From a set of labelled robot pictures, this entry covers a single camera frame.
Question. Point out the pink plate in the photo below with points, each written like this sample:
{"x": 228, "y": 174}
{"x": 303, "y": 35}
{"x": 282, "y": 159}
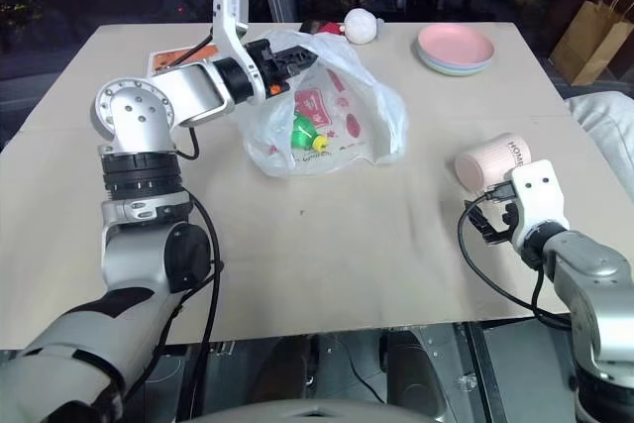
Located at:
{"x": 455, "y": 41}

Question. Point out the brown paper bag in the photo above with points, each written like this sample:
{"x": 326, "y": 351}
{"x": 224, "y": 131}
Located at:
{"x": 592, "y": 41}

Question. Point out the white cloth bundle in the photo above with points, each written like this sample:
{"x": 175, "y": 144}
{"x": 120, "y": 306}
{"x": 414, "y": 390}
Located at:
{"x": 606, "y": 121}

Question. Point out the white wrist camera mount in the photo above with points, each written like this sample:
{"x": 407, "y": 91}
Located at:
{"x": 229, "y": 17}
{"x": 537, "y": 195}

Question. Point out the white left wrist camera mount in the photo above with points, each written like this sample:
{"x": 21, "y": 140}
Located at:
{"x": 229, "y": 17}

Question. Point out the white plush toy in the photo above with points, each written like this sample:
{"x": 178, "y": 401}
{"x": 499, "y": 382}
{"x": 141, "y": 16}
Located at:
{"x": 360, "y": 24}

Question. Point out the dark rounded shape under table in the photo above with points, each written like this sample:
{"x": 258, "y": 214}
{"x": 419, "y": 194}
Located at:
{"x": 411, "y": 358}

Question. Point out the light blue plate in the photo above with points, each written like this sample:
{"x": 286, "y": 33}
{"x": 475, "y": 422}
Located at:
{"x": 431, "y": 62}

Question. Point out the orange white printed card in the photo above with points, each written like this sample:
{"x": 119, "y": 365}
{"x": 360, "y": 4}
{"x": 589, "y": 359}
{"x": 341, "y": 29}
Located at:
{"x": 166, "y": 60}

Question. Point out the pale green plate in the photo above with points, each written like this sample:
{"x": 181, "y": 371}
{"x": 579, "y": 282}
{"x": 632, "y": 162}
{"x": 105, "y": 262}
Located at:
{"x": 453, "y": 73}

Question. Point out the grey rounded robot body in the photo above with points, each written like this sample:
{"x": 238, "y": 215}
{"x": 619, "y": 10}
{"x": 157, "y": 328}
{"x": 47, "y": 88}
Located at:
{"x": 317, "y": 412}

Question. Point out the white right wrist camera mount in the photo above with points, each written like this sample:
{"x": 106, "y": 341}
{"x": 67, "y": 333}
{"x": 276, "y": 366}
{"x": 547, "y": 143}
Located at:
{"x": 537, "y": 195}

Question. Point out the red small toy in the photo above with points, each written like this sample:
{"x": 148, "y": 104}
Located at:
{"x": 329, "y": 28}

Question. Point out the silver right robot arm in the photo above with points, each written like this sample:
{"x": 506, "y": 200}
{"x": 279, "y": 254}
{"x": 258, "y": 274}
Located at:
{"x": 589, "y": 284}

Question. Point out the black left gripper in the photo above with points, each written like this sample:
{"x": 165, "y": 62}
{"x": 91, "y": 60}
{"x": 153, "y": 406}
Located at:
{"x": 265, "y": 71}

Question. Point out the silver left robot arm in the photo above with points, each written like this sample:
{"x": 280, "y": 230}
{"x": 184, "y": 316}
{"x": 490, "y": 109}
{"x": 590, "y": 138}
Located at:
{"x": 138, "y": 121}

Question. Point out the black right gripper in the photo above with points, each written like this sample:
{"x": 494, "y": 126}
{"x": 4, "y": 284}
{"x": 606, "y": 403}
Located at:
{"x": 505, "y": 220}

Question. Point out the pink ribbed cup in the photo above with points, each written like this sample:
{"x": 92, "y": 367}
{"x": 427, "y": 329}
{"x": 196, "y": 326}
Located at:
{"x": 488, "y": 160}

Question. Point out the white plastic bag red print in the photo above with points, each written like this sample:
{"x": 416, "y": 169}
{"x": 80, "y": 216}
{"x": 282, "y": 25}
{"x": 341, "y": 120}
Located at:
{"x": 376, "y": 111}

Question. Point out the red white snack packet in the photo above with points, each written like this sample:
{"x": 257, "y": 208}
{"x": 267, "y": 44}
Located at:
{"x": 313, "y": 105}

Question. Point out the green bottle yellow cap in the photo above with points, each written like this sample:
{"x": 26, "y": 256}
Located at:
{"x": 303, "y": 136}

